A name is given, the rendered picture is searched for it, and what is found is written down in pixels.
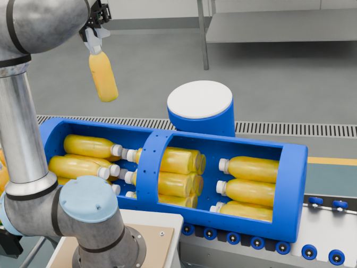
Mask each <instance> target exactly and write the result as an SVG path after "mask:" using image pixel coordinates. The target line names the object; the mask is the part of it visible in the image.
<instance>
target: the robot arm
mask: <svg viewBox="0 0 357 268"><path fill-rule="evenodd" d="M107 8H108V12H109V15H108V13H107ZM110 19H112V18H111V14H110V11H109V7H108V4H107V3H101V0H0V144H1V148H2V152H3V156H4V159H5V164H6V168H7V172H8V176H9V181H8V182H7V184H6V185H5V190H4V192H3V193H2V195H1V197H0V205H1V206H0V219H1V222H2V224H3V226H4V228H5V229H6V230H7V231H8V232H10V233H11V234H14V235H17V236H25V237H34V236H47V237H76V239H77V241H78V244H79V246H78V261H79V265H80V267H81V268H131V267H132V266H133V264H134V263H135V262H136V260H137V257H138V253H139V246H138V243H137V240H136V238H135V236H134V234H133V233H132V232H131V231H130V230H129V229H128V228H127V227H126V226H125V225H124V222H123V219H122V216H121V212H120V209H119V206H118V201H117V197H116V195H115V193H114V192H113V189H112V187H111V185H110V184H109V183H108V182H107V181H106V180H104V179H102V178H100V177H97V176H93V175H83V176H80V177H77V178H76V180H74V179H72V180H70V181H68V182H67V183H66V184H65V185H64V186H59V185H58V181H57V176H56V174H55V173H53V172H51V171H49V170H48V166H47V161H46V156H45V152H44V147H43V142H42V139H41V134H40V130H39V125H38V120H37V116H36V111H35V106H34V103H33V98H32V93H31V89H30V84H29V79H28V75H27V67H28V66H29V64H30V63H31V61H32V59H31V54H37V53H43V52H46V51H49V50H51V49H54V48H56V47H58V46H59V45H61V44H63V43H64V42H66V41H67V40H69V39H70V38H71V37H73V36H74V35H75V34H76V33H77V32H79V34H80V37H81V39H82V41H83V42H84V43H85V45H86V46H87V48H88V49H89V50H90V51H91V52H92V53H93V54H94V53H95V51H94V46H98V45H100V47H102V38H104V37H108V36H110V32H109V31H108V30H106V29H104V28H103V27H102V25H101V24H104V23H107V22H108V21H109V20H110ZM87 27H90V28H87Z"/></svg>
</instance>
